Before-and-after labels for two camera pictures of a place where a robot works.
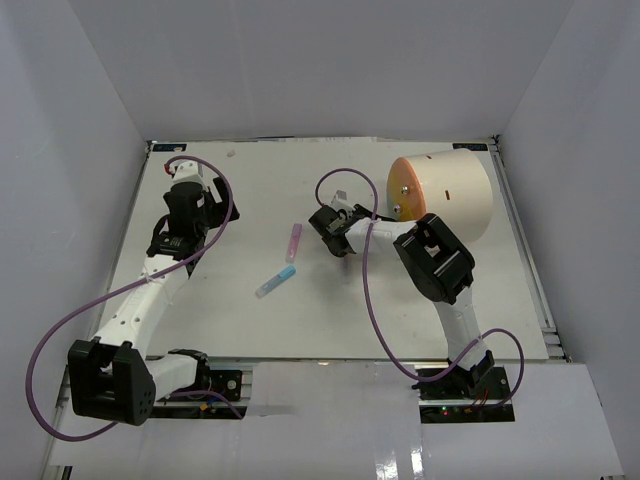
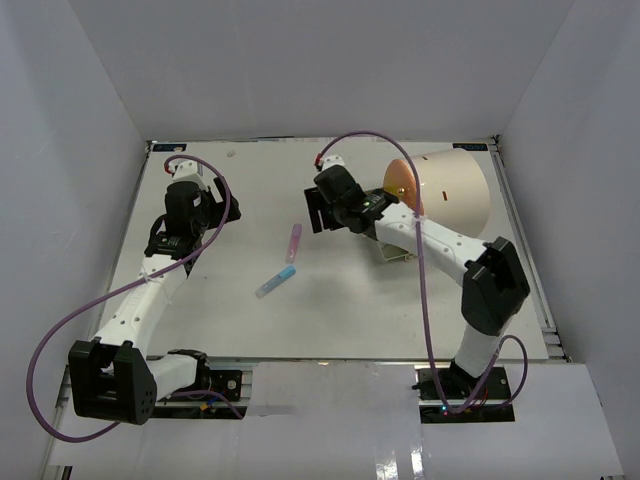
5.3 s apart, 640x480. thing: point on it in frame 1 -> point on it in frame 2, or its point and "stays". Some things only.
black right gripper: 359,210 -> 317,203
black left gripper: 220,208 stays
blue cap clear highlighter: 276,281 stays
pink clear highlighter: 293,243 stays
